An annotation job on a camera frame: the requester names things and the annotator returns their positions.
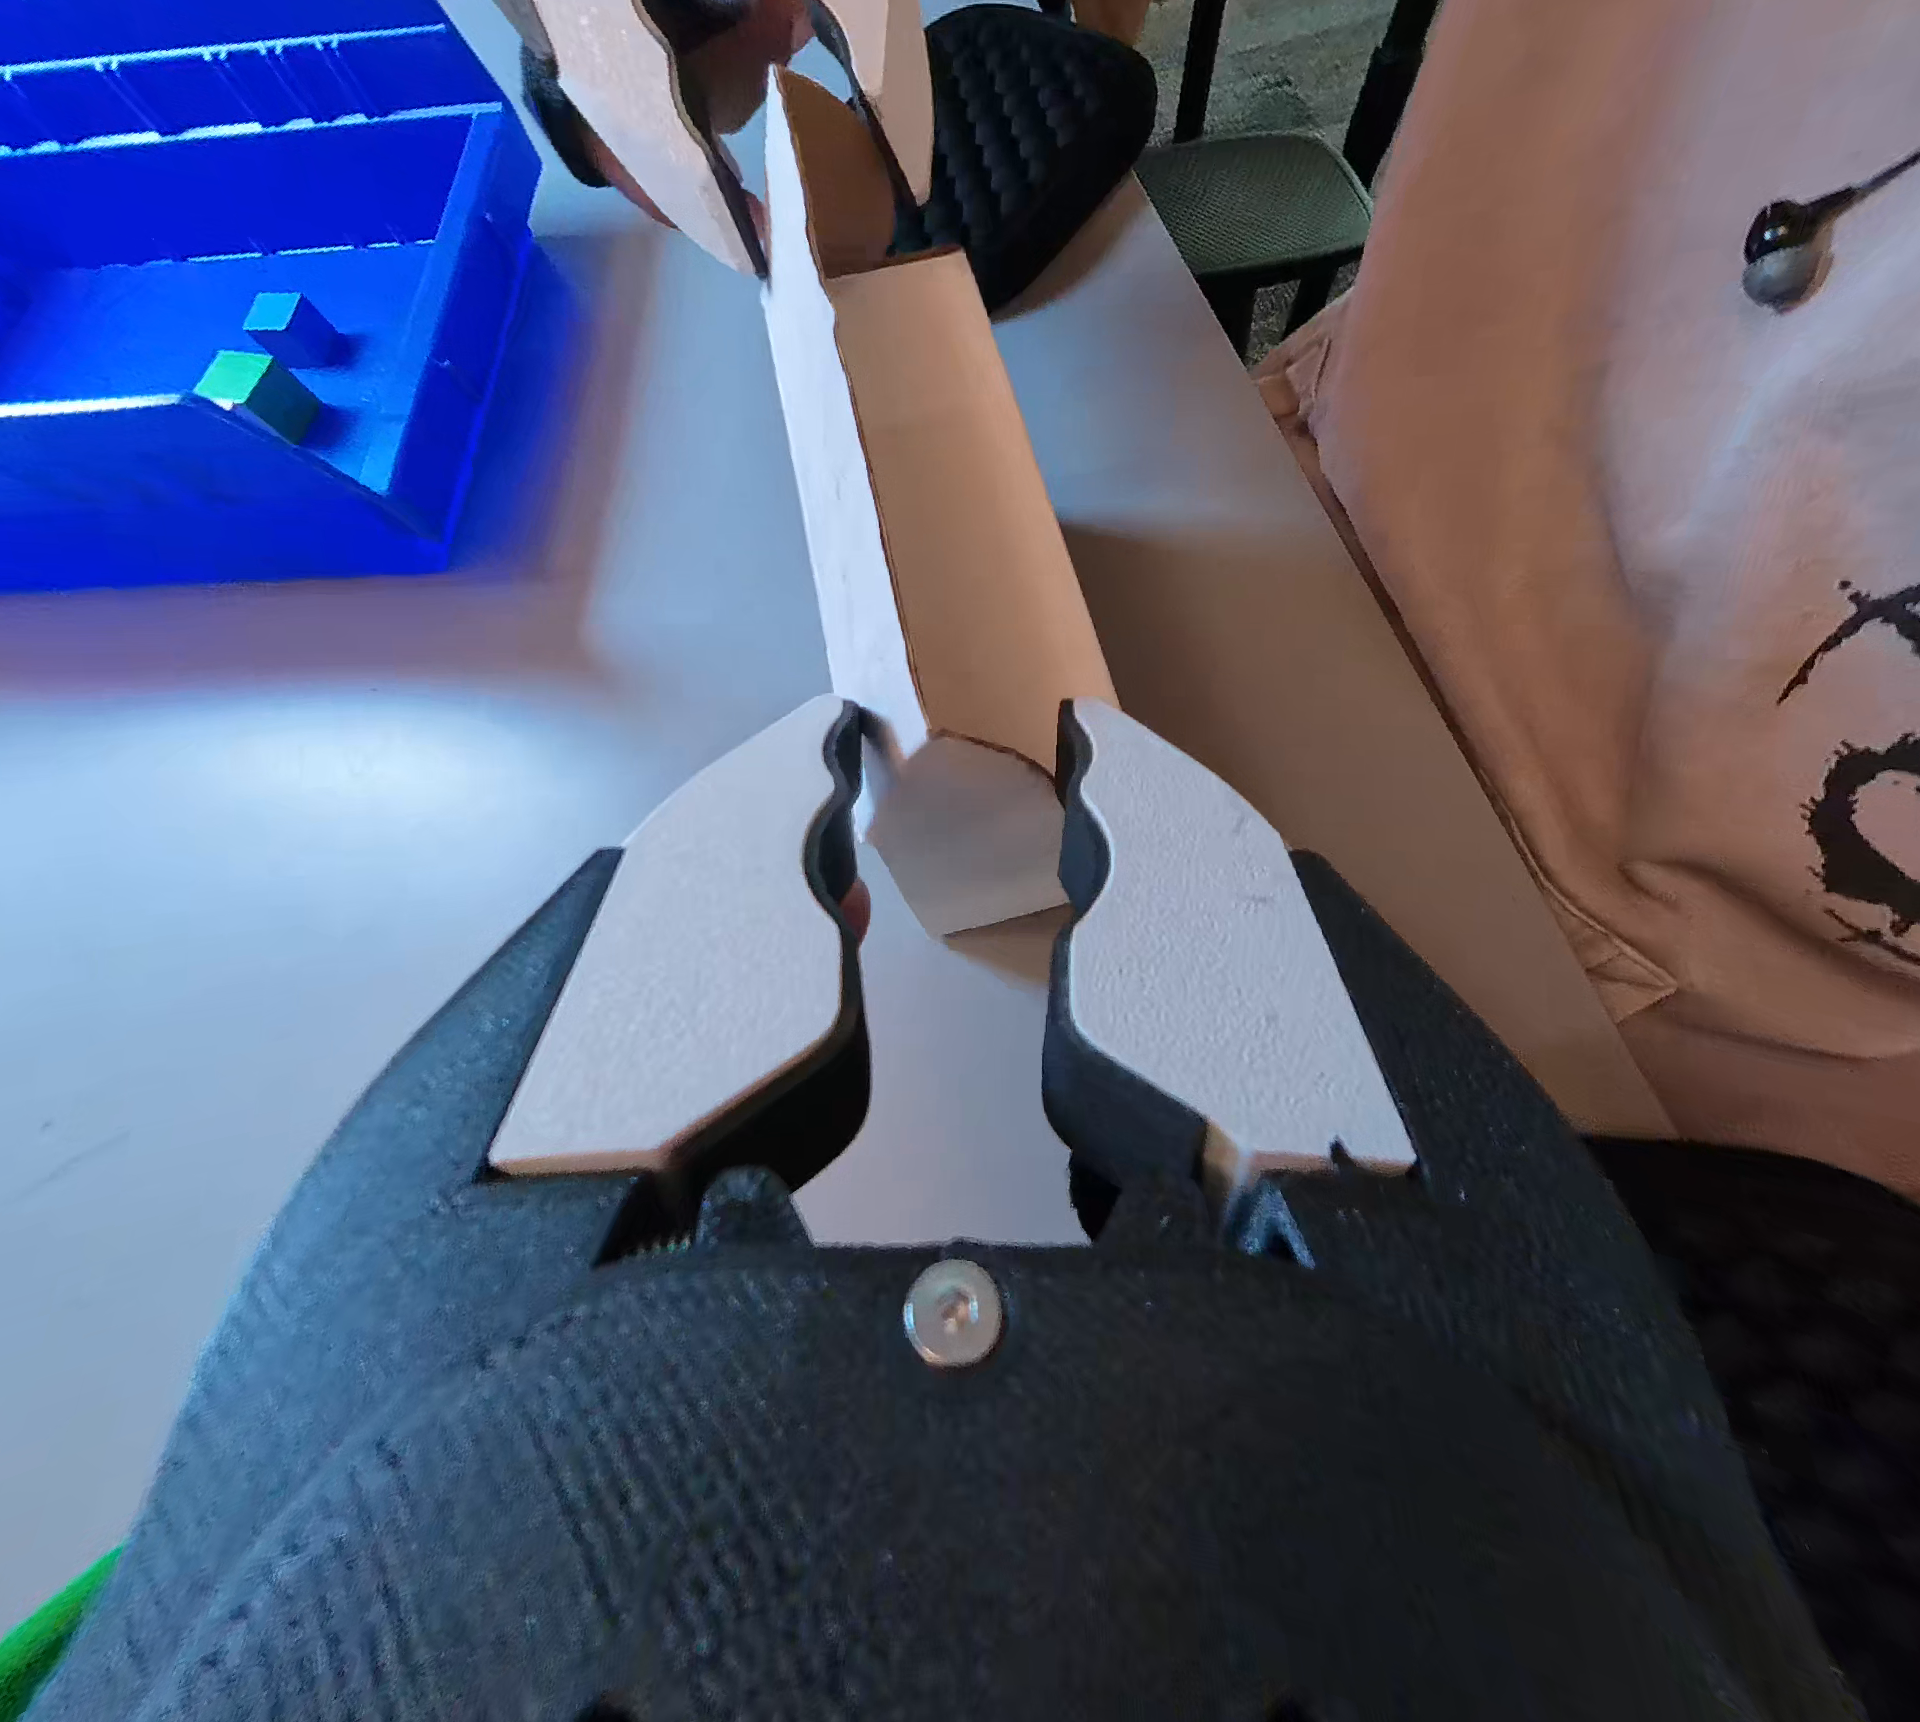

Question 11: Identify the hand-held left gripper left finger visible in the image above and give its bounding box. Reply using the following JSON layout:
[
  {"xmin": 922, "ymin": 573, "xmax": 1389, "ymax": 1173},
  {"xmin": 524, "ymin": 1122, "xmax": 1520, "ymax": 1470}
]
[{"xmin": 487, "ymin": 694, "xmax": 877, "ymax": 1184}]

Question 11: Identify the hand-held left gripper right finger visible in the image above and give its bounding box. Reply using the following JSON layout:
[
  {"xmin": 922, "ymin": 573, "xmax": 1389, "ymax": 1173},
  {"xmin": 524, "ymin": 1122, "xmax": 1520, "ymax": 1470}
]
[{"xmin": 1045, "ymin": 697, "xmax": 1423, "ymax": 1265}]

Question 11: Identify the blue cube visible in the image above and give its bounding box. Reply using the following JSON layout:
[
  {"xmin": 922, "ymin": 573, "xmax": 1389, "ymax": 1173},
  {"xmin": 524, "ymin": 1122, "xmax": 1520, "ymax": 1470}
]
[{"xmin": 243, "ymin": 289, "xmax": 350, "ymax": 371}]

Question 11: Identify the blue plastic divider bin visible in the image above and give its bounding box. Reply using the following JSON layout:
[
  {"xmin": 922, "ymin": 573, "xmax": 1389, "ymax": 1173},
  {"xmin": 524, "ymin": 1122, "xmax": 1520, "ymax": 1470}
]
[{"xmin": 0, "ymin": 0, "xmax": 546, "ymax": 596}]

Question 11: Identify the white cardboard box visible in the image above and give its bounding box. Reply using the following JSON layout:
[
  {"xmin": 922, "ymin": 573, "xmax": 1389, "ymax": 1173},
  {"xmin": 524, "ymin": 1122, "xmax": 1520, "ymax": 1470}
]
[{"xmin": 757, "ymin": 63, "xmax": 1120, "ymax": 944}]

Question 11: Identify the green cube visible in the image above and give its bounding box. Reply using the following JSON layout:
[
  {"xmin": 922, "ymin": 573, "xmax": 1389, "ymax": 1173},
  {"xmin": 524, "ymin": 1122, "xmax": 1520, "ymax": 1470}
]
[{"xmin": 195, "ymin": 349, "xmax": 325, "ymax": 446}]

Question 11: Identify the dark grey chair seat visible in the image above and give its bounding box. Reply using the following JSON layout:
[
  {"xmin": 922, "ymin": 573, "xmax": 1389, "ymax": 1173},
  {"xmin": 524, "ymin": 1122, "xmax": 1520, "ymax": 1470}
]
[{"xmin": 1135, "ymin": 131, "xmax": 1375, "ymax": 283}]

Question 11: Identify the green plastic bin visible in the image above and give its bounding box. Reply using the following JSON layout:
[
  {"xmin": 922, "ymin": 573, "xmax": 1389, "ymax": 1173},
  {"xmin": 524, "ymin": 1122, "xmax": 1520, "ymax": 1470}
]
[{"xmin": 0, "ymin": 1541, "xmax": 131, "ymax": 1710}]

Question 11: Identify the hoodie drawstring metal tip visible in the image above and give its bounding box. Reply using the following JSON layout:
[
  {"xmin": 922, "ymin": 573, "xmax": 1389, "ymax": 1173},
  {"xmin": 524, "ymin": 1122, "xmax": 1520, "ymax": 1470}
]
[{"xmin": 1741, "ymin": 145, "xmax": 1920, "ymax": 313}]

